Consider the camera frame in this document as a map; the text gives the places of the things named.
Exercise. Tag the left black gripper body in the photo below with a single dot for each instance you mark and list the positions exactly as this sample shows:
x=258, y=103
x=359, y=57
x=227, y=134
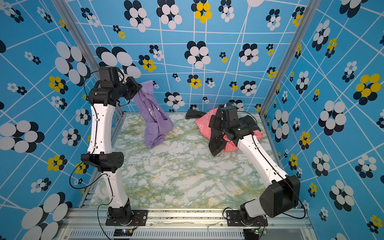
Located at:
x=129, y=88

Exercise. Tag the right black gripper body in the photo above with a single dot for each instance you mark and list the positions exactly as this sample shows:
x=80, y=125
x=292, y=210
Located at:
x=220, y=124

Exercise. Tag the pink printed cloth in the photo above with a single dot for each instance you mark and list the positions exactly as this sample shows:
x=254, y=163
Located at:
x=210, y=127

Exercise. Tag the purple cloth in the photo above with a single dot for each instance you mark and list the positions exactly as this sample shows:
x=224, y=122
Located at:
x=158, y=123

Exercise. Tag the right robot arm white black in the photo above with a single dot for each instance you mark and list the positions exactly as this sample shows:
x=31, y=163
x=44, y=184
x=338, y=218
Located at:
x=281, y=192

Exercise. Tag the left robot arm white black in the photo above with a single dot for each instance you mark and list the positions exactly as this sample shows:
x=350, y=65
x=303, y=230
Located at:
x=101, y=156

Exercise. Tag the dark grey jeans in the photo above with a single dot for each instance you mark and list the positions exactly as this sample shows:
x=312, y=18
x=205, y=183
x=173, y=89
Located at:
x=218, y=140

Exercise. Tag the right controller board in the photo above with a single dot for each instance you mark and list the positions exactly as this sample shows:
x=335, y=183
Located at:
x=251, y=234

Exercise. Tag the controller board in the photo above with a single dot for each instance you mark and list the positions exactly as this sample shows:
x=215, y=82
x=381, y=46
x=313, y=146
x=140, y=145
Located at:
x=123, y=232
x=251, y=234

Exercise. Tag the left controller board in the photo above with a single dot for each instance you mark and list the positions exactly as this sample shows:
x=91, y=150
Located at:
x=123, y=232

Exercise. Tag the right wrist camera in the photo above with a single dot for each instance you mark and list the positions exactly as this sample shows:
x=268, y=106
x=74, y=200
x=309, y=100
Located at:
x=229, y=113

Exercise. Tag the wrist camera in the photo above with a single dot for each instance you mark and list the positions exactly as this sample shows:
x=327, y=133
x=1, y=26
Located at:
x=111, y=74
x=229, y=113

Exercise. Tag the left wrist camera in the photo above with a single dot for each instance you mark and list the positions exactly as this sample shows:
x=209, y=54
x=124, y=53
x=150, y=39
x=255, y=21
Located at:
x=111, y=74

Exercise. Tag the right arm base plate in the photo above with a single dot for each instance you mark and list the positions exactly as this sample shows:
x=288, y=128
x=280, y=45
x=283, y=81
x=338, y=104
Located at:
x=235, y=219

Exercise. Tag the left corner aluminium post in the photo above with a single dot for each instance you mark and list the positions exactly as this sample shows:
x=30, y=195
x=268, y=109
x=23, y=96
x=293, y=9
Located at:
x=78, y=63

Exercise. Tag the corner aluminium post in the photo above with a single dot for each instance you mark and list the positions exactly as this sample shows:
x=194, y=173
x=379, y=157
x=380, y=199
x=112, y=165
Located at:
x=78, y=63
x=289, y=54

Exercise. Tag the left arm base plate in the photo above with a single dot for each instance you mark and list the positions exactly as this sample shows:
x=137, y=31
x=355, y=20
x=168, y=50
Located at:
x=135, y=218

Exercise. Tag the aluminium front rail frame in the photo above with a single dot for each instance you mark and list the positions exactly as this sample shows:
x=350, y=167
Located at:
x=182, y=224

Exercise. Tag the right corner aluminium post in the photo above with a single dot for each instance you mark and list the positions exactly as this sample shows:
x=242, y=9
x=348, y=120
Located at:
x=289, y=54

